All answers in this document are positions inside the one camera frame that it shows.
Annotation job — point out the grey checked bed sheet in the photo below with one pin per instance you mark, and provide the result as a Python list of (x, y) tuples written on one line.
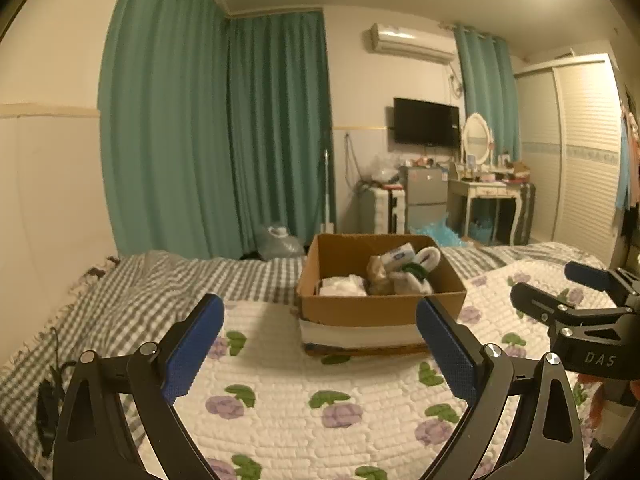
[(125, 300)]

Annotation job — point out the white dressing table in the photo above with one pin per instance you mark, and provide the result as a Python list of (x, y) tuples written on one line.
[(480, 190)]

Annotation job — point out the white air conditioner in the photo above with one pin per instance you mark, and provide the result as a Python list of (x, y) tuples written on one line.
[(412, 42)]

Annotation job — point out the person's right hand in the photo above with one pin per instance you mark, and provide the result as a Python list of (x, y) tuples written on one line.
[(607, 412)]

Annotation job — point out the clear plastic water jug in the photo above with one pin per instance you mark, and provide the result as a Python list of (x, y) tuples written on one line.
[(280, 242)]

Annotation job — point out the cardboard box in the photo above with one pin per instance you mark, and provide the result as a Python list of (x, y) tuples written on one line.
[(370, 317)]

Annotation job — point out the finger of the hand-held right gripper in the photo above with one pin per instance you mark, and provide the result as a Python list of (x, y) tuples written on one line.
[(540, 302), (585, 272)]

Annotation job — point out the white ribbed suitcase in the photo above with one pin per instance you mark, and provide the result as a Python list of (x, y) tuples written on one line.
[(380, 210)]

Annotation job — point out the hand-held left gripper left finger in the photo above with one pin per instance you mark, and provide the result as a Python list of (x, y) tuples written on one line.
[(192, 350)]

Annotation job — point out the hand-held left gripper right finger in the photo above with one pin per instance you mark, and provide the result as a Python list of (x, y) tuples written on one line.
[(447, 350)]

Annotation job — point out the small brown box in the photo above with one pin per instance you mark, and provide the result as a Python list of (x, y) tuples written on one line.
[(517, 170)]

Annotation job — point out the clear plastic bag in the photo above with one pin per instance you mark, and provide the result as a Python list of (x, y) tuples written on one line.
[(385, 172)]

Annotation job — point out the narrow teal curtain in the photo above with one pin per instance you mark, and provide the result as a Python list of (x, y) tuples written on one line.
[(487, 85)]

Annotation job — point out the oval white mirror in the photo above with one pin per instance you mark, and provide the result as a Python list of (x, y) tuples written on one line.
[(476, 136)]

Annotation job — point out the hanging clothes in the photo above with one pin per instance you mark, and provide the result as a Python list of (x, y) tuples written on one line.
[(631, 160)]

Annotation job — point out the small photo frame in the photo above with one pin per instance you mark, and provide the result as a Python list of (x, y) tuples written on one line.
[(471, 161)]

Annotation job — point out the white pole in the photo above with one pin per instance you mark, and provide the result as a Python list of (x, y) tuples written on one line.
[(326, 185)]

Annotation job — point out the dark suitcase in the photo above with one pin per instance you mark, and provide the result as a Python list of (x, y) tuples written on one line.
[(525, 212)]

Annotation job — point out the blue plastic bag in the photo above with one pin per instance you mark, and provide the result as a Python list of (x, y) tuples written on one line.
[(440, 232)]

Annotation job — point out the white louvred wardrobe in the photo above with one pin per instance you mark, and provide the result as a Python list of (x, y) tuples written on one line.
[(580, 160)]

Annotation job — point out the white floral quilt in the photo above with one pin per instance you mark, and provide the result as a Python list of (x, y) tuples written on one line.
[(300, 390)]

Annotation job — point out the wide teal curtain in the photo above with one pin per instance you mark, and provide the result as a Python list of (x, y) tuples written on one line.
[(165, 110)]

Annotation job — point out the small grey fridge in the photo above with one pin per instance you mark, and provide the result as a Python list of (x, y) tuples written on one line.
[(425, 195)]

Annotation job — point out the cream cloth bundle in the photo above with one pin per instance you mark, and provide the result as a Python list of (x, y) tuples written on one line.
[(381, 275)]

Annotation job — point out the black wall television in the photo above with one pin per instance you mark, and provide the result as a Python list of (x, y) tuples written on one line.
[(425, 122)]

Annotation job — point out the teal corner curtain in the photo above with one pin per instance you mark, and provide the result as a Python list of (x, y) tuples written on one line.
[(280, 130)]

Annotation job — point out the white socks green band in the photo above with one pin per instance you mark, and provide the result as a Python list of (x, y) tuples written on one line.
[(417, 270)]

